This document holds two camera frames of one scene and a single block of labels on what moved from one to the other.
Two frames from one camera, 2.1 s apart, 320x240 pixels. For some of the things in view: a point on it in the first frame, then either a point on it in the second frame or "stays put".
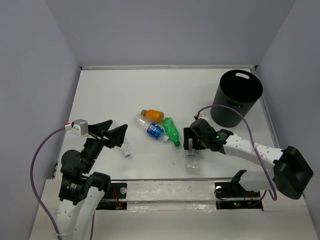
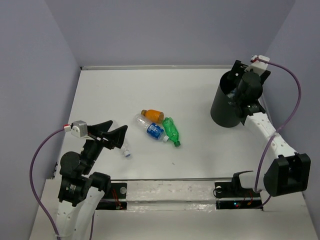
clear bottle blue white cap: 126,151 stays put
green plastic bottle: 171,131 stays put
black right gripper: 189,133 → 239,68
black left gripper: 116,135 stays put
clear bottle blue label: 154,130 stays put
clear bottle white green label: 192,159 → 231,94
